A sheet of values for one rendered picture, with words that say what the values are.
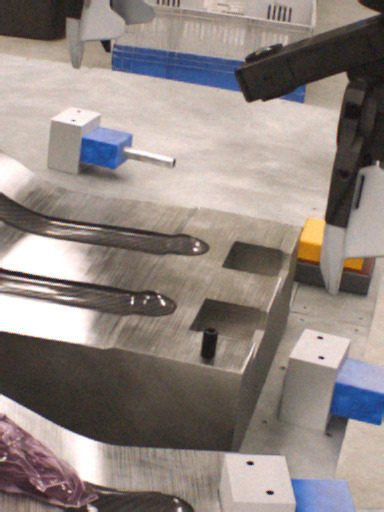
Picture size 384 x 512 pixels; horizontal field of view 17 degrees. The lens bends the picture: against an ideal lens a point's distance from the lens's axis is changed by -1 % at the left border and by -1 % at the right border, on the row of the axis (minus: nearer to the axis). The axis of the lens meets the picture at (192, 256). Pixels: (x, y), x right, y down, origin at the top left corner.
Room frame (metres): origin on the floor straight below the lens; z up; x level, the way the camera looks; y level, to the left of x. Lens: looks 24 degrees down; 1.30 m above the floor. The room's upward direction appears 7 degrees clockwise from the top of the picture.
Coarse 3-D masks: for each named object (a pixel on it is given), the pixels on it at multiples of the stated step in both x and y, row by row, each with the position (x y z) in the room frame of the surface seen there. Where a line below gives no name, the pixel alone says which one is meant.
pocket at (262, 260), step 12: (228, 252) 0.93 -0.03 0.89; (240, 252) 0.95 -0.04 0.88; (252, 252) 0.95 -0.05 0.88; (264, 252) 0.95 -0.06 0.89; (276, 252) 0.94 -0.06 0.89; (228, 264) 0.93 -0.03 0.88; (240, 264) 0.95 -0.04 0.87; (252, 264) 0.95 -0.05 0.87; (264, 264) 0.95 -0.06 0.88; (276, 264) 0.94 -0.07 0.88; (288, 264) 0.94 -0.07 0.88
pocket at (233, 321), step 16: (208, 304) 0.84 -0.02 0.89; (224, 304) 0.84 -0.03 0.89; (208, 320) 0.84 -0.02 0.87; (224, 320) 0.84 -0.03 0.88; (240, 320) 0.84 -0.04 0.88; (256, 320) 0.84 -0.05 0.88; (224, 336) 0.84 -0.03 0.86; (240, 336) 0.84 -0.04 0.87; (256, 336) 0.82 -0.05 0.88; (256, 352) 0.80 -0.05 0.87
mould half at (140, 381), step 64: (64, 192) 1.02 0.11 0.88; (0, 256) 0.88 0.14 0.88; (64, 256) 0.90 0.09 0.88; (128, 256) 0.90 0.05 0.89; (192, 256) 0.91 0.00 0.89; (0, 320) 0.78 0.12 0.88; (64, 320) 0.79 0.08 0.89; (128, 320) 0.79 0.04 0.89; (192, 320) 0.81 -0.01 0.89; (0, 384) 0.77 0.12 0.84; (64, 384) 0.76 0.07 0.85; (128, 384) 0.75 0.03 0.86; (192, 384) 0.75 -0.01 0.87; (256, 384) 0.83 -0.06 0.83; (192, 448) 0.75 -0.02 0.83
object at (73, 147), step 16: (64, 112) 1.32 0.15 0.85; (80, 112) 1.32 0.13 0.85; (96, 112) 1.33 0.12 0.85; (64, 128) 1.28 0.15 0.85; (80, 128) 1.28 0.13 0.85; (96, 128) 1.31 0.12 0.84; (64, 144) 1.28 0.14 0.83; (80, 144) 1.28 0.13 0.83; (96, 144) 1.28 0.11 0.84; (112, 144) 1.27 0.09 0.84; (128, 144) 1.30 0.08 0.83; (48, 160) 1.29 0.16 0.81; (64, 160) 1.28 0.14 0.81; (80, 160) 1.28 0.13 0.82; (96, 160) 1.28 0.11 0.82; (112, 160) 1.27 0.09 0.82; (144, 160) 1.28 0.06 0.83; (160, 160) 1.27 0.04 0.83
